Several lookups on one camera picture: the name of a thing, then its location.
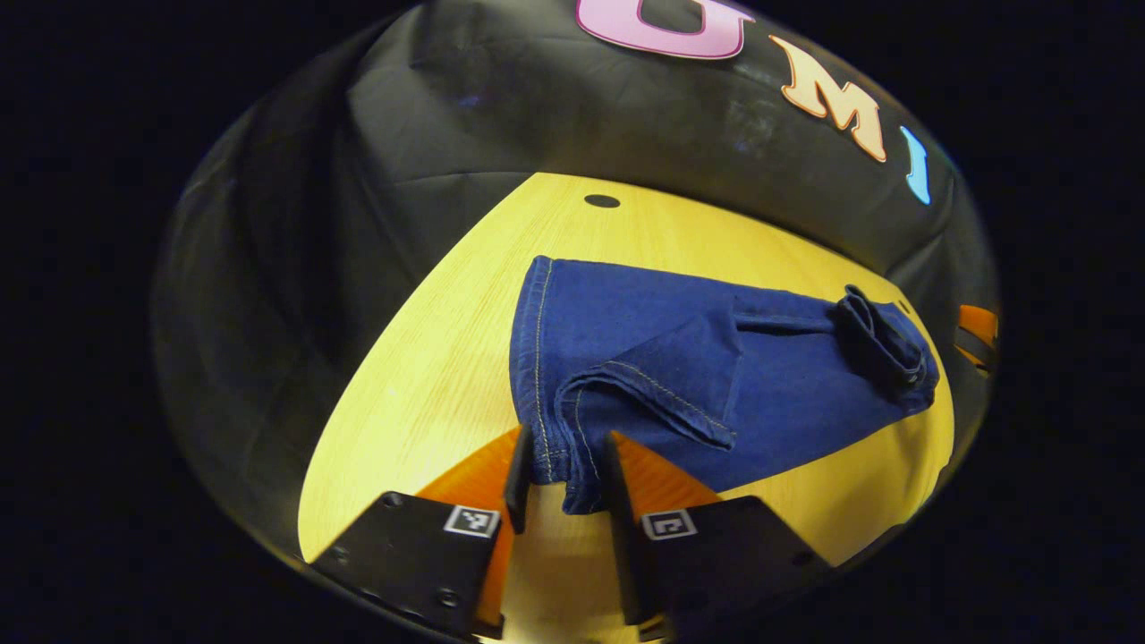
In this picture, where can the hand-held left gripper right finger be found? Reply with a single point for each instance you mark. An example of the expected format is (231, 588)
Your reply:
(617, 537)

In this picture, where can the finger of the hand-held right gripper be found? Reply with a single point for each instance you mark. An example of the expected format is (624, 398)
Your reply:
(977, 324)

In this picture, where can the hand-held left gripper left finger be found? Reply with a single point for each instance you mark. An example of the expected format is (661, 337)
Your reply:
(519, 483)

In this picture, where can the black backdrop cloth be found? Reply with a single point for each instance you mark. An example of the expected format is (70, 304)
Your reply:
(447, 116)

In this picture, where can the blue denim jeans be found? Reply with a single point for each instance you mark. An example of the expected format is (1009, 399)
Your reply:
(644, 340)

